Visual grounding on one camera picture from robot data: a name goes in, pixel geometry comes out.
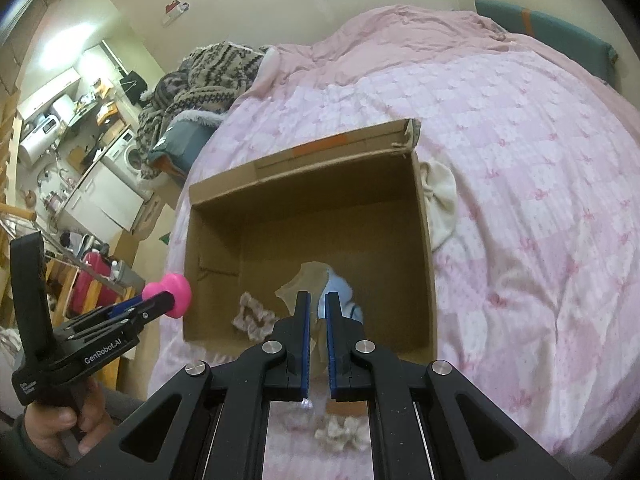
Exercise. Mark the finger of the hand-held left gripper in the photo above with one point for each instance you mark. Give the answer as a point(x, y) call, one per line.
point(127, 305)
point(159, 305)

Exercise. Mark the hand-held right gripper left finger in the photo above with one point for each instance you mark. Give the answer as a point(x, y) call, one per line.
point(304, 345)

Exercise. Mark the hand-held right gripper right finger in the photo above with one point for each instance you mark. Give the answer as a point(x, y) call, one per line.
point(330, 345)

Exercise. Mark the pink plush toy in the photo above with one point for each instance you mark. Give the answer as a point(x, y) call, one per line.
point(167, 290)

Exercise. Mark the light blue sock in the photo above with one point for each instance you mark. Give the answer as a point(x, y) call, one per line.
point(340, 292)

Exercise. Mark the beige sheer cloth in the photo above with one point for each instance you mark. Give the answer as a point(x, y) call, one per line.
point(302, 280)

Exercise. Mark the cardboard box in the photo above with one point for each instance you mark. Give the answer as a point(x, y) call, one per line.
point(310, 220)

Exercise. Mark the person's left forearm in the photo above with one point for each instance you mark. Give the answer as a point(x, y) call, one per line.
point(20, 455)

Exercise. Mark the person's left hand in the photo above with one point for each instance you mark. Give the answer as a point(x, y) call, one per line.
point(55, 430)

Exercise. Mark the red suitcase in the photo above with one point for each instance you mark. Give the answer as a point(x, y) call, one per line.
point(92, 280)

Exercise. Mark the floral scrunchie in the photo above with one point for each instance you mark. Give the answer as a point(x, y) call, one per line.
point(252, 316)

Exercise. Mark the white fluffy scrunchie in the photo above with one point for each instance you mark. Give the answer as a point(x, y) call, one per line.
point(341, 431)

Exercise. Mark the white cabinet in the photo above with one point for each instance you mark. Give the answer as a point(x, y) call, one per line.
point(100, 197)

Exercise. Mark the wooden rack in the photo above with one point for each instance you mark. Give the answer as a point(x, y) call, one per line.
point(25, 240)

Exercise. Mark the white washing machine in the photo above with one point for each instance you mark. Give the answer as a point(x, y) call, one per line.
point(127, 154)

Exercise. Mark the teal fleece-lined cushion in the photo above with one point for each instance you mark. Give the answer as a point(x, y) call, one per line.
point(182, 140)

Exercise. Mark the cream cloth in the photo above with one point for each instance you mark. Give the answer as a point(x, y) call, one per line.
point(441, 200)

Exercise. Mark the white water heater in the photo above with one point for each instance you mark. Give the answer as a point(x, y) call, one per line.
point(39, 142)

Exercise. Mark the patterned knit sweater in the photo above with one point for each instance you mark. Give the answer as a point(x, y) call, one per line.
point(210, 80)

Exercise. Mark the pink checkered bedspread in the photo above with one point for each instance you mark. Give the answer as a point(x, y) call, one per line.
point(525, 210)

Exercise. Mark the plain pink duvet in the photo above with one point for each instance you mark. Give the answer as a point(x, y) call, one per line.
point(400, 35)

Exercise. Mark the teal cushion with orange stripe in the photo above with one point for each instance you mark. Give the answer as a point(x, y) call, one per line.
point(545, 30)

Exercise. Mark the red and white wall fixture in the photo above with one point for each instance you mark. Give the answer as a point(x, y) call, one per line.
point(175, 10)

